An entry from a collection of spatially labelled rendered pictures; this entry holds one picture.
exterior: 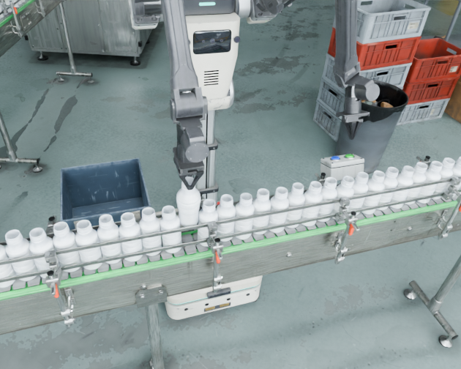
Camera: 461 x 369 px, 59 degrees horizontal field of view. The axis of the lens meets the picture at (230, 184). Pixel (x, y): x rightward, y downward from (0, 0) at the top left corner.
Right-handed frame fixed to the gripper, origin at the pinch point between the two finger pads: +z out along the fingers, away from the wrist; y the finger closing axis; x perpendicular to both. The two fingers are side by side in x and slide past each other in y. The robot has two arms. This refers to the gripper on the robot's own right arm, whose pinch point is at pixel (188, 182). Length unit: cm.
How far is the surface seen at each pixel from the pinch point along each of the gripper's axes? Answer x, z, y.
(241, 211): 15.8, 12.7, 2.2
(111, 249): -23.5, 18.1, 2.7
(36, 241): -41.7, 10.1, 2.2
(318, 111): 171, 114, -205
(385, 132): 176, 84, -120
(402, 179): 75, 12, 1
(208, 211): 5.3, 10.2, 2.1
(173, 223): -5.4, 12.2, 2.7
